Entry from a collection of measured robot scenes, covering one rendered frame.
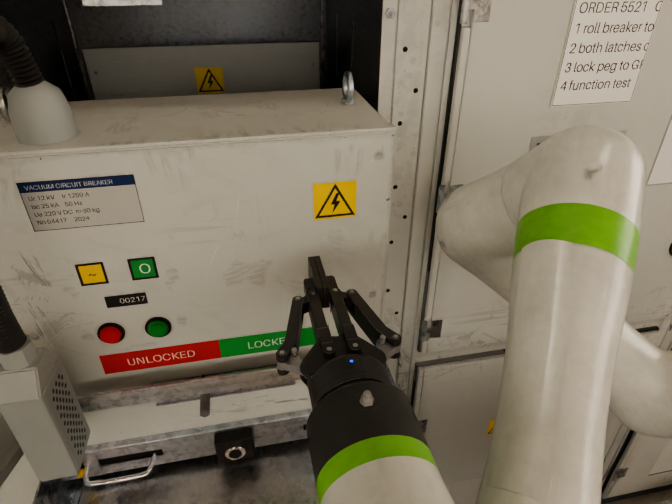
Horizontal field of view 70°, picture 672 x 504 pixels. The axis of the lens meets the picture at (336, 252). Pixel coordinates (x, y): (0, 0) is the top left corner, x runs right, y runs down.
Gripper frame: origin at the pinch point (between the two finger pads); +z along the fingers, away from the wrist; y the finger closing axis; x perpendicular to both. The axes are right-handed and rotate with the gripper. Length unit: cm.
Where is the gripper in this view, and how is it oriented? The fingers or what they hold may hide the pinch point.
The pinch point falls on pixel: (318, 281)
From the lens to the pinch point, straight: 58.3
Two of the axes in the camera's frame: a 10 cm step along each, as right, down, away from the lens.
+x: 0.0, -8.5, -5.3
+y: 9.8, -1.0, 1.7
